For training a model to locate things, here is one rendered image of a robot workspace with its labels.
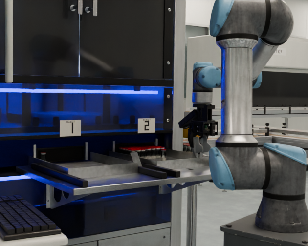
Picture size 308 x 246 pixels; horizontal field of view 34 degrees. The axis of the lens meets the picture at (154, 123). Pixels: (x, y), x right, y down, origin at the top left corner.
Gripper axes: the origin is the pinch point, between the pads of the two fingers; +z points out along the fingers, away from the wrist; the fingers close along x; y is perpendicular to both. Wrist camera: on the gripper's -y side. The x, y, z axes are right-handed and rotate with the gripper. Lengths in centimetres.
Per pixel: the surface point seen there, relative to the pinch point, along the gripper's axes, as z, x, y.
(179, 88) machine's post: -25.7, 9.4, -24.2
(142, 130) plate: -8.6, -9.4, -24.0
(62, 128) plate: -10, -44, -24
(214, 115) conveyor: 4, 271, -293
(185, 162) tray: 1.6, -7.4, 1.9
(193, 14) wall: -147, 394, -484
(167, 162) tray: 1.0, -15.2, 1.9
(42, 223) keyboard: 9, -73, 28
